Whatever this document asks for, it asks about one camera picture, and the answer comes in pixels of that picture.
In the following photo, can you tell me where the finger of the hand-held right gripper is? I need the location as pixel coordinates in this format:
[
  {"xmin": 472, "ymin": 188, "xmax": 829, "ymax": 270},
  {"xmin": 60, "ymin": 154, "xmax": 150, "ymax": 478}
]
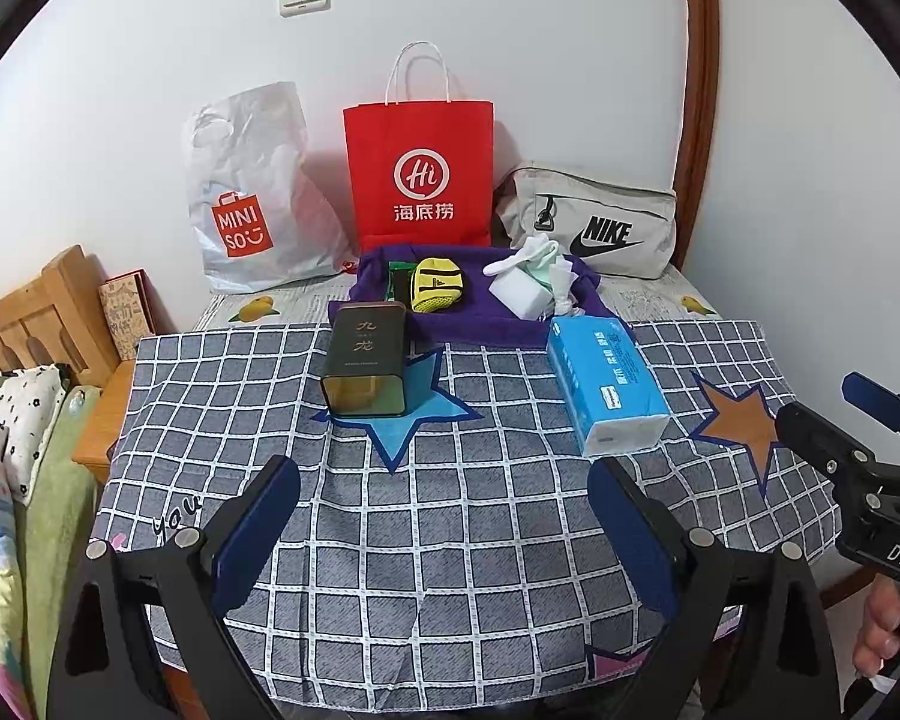
[
  {"xmin": 777, "ymin": 401, "xmax": 883, "ymax": 481},
  {"xmin": 841, "ymin": 371, "xmax": 900, "ymax": 458}
]

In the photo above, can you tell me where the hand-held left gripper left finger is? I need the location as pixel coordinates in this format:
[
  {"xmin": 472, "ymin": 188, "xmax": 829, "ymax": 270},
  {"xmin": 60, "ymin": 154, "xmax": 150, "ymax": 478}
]
[{"xmin": 45, "ymin": 454, "xmax": 303, "ymax": 720}]

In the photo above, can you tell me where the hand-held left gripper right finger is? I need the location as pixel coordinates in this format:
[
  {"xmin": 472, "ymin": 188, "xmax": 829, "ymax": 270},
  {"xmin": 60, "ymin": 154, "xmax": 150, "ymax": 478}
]
[{"xmin": 587, "ymin": 456, "xmax": 845, "ymax": 720}]

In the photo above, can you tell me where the purple fleece towel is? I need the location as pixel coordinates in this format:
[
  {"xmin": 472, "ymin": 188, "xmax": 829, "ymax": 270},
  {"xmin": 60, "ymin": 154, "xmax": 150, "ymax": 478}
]
[{"xmin": 349, "ymin": 242, "xmax": 631, "ymax": 350}]

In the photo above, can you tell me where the white sponge block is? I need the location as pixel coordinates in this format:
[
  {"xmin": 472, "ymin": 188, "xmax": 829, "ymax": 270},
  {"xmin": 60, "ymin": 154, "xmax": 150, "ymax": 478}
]
[{"xmin": 491, "ymin": 270, "xmax": 552, "ymax": 320}]

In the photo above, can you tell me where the yellow mesh pouch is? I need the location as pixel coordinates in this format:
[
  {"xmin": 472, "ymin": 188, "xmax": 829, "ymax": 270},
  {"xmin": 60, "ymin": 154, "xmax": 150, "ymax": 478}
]
[{"xmin": 409, "ymin": 257, "xmax": 462, "ymax": 314}]

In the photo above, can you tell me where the person's right hand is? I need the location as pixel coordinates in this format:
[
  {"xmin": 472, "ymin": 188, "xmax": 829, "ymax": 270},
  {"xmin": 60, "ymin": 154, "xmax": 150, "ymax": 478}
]
[{"xmin": 851, "ymin": 574, "xmax": 900, "ymax": 680}]

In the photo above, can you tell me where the blue tissue pack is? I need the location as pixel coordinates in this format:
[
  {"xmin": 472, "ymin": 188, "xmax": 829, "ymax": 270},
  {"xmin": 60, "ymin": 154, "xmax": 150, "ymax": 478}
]
[{"xmin": 546, "ymin": 315, "xmax": 672, "ymax": 458}]

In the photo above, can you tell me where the grey checked tablecloth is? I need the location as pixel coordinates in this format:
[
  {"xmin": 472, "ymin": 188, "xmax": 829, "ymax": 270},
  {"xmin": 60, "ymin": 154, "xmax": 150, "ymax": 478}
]
[{"xmin": 90, "ymin": 319, "xmax": 845, "ymax": 706}]

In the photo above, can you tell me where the light green blanket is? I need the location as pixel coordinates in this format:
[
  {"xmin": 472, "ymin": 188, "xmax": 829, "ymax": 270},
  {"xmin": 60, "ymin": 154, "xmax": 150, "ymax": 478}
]
[{"xmin": 15, "ymin": 382, "xmax": 106, "ymax": 706}]

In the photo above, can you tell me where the dark green tin box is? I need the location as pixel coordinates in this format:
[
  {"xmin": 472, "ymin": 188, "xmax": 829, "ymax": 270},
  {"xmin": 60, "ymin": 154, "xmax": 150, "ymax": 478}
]
[{"xmin": 321, "ymin": 302, "xmax": 410, "ymax": 419}]

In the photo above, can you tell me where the newsprint lemon tablecloth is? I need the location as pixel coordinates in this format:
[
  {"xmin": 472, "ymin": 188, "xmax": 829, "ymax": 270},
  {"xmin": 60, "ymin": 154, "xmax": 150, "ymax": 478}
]
[{"xmin": 191, "ymin": 266, "xmax": 721, "ymax": 331}]

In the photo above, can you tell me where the brown patterned box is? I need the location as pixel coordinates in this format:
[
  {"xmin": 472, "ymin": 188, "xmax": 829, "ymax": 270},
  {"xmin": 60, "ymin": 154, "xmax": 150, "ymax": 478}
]
[{"xmin": 97, "ymin": 270, "xmax": 158, "ymax": 361}]

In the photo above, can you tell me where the white dotted pillow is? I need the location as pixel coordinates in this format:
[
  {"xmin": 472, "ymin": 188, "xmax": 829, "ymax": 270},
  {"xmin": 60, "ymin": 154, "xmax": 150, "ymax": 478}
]
[{"xmin": 0, "ymin": 364, "xmax": 72, "ymax": 507}]

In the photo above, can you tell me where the wooden bed headboard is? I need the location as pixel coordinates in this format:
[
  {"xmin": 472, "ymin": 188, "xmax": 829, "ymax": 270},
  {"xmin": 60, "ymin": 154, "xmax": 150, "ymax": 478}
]
[{"xmin": 0, "ymin": 244, "xmax": 121, "ymax": 391}]

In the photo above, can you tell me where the grey waist bag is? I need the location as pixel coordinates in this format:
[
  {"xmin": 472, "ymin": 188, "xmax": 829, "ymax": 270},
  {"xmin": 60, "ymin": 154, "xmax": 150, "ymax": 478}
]
[{"xmin": 493, "ymin": 163, "xmax": 678, "ymax": 280}]

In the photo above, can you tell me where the white plastic shopping bag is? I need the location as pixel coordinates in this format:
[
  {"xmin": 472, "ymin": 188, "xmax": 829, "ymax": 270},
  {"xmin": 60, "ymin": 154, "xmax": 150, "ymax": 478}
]
[{"xmin": 182, "ymin": 81, "xmax": 361, "ymax": 295}]

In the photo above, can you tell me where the red paper bag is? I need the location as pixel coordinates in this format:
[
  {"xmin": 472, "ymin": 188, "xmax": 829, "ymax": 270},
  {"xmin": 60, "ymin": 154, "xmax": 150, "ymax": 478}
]
[{"xmin": 343, "ymin": 43, "xmax": 496, "ymax": 256}]

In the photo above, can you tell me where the wooden door frame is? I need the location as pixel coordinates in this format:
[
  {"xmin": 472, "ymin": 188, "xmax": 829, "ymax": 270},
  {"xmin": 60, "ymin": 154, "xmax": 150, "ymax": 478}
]
[{"xmin": 679, "ymin": 0, "xmax": 723, "ymax": 271}]

